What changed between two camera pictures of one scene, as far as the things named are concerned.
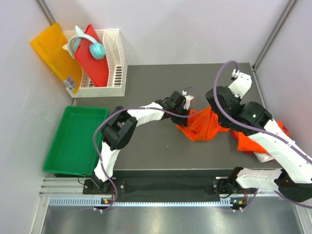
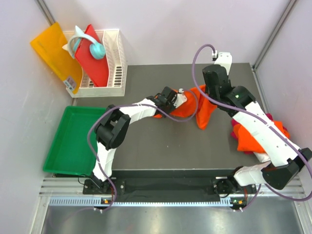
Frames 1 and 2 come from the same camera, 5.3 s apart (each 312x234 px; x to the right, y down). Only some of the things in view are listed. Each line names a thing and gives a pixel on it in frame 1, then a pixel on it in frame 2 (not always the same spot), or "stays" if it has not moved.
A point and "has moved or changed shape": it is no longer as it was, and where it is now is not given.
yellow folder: x=48 y=46 stays
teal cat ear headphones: x=97 y=50 stays
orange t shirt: x=204 y=127 has moved or changed shape
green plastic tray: x=72 y=150 stays
